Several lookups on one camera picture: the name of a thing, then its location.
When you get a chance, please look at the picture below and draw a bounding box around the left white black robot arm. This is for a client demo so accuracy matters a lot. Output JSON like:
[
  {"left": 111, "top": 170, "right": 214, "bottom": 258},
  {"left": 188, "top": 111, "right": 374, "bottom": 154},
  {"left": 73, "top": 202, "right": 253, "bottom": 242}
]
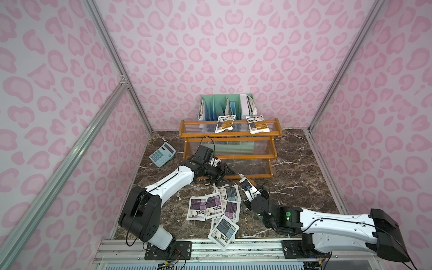
[{"left": 118, "top": 146, "right": 236, "bottom": 250}]

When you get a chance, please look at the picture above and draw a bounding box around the purple label coffee bag right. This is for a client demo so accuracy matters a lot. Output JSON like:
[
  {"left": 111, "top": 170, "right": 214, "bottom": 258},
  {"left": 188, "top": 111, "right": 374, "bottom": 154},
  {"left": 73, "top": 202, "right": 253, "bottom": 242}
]
[{"left": 222, "top": 200, "right": 240, "bottom": 223}]

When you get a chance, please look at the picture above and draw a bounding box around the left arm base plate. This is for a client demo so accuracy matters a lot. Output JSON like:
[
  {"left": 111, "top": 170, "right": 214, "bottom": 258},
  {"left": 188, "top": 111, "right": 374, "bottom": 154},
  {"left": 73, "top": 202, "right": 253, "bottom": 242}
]
[{"left": 145, "top": 241, "right": 192, "bottom": 261}]

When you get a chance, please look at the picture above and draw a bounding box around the yellow label coffee bag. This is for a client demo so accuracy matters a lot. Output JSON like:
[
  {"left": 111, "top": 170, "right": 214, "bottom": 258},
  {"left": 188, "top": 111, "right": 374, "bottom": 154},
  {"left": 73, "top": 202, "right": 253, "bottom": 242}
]
[
  {"left": 246, "top": 115, "right": 270, "bottom": 135},
  {"left": 215, "top": 115, "right": 236, "bottom": 133}
]

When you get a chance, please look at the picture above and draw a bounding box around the purple label coffee bag left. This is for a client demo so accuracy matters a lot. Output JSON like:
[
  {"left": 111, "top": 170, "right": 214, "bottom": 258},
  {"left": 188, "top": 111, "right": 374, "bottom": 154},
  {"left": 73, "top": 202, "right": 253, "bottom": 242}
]
[{"left": 186, "top": 196, "right": 207, "bottom": 221}]

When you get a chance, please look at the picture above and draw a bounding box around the aluminium front rail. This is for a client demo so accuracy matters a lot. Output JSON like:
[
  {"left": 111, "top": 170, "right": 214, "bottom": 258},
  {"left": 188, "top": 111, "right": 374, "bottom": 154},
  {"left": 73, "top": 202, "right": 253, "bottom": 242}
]
[{"left": 91, "top": 238, "right": 386, "bottom": 270}]

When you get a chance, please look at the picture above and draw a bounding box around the purple label coffee bag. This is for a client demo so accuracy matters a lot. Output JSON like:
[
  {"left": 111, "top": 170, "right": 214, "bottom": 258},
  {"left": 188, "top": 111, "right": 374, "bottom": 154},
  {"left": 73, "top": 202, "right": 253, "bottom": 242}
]
[
  {"left": 205, "top": 192, "right": 224, "bottom": 219},
  {"left": 222, "top": 200, "right": 240, "bottom": 223},
  {"left": 186, "top": 196, "right": 207, "bottom": 221}
]

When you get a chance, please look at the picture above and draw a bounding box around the green file organizer with folders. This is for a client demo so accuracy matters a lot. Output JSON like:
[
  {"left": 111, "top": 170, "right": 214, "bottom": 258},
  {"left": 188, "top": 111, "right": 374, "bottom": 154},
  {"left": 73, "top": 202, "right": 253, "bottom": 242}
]
[{"left": 198, "top": 93, "right": 258, "bottom": 121}]

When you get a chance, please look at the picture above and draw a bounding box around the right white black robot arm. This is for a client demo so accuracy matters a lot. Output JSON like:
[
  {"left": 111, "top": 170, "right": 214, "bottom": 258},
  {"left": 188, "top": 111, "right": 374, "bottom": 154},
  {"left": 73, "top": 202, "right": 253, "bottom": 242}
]
[{"left": 243, "top": 185, "right": 411, "bottom": 263}]

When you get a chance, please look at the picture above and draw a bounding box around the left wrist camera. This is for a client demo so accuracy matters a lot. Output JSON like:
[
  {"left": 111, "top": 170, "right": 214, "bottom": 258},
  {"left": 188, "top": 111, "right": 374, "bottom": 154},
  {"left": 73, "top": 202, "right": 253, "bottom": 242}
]
[{"left": 209, "top": 157, "right": 221, "bottom": 167}]

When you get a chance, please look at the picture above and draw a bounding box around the purple label coffee bag middle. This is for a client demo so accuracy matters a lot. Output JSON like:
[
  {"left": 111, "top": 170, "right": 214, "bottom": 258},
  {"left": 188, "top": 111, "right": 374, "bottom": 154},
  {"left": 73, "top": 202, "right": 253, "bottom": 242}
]
[{"left": 205, "top": 192, "right": 224, "bottom": 219}]

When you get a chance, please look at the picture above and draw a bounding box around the blue-grey label coffee bag front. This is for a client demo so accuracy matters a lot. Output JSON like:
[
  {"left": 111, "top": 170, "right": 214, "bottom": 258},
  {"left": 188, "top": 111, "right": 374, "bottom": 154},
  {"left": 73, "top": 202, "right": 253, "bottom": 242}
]
[{"left": 208, "top": 216, "right": 240, "bottom": 251}]

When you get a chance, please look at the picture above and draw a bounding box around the blue-grey label coffee bag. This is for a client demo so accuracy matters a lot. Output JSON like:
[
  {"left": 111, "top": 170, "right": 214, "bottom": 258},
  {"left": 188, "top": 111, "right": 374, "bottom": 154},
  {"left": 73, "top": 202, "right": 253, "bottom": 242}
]
[
  {"left": 208, "top": 216, "right": 240, "bottom": 251},
  {"left": 220, "top": 185, "right": 241, "bottom": 202}
]

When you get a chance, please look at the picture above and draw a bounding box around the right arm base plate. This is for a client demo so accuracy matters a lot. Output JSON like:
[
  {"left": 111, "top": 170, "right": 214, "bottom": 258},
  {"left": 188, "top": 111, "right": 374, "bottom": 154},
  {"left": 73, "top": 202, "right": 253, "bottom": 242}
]
[{"left": 281, "top": 238, "right": 330, "bottom": 260}]

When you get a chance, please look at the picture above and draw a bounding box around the blue-grey label coffee bag upper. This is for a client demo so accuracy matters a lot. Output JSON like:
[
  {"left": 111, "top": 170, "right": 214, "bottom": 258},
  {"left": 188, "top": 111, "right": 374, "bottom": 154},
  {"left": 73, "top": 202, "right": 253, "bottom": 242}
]
[{"left": 220, "top": 185, "right": 241, "bottom": 202}]

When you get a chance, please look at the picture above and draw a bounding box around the light blue calculator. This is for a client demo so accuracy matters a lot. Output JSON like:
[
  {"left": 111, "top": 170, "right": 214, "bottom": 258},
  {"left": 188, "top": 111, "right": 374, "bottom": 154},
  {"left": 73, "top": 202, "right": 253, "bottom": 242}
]
[{"left": 150, "top": 141, "right": 177, "bottom": 168}]

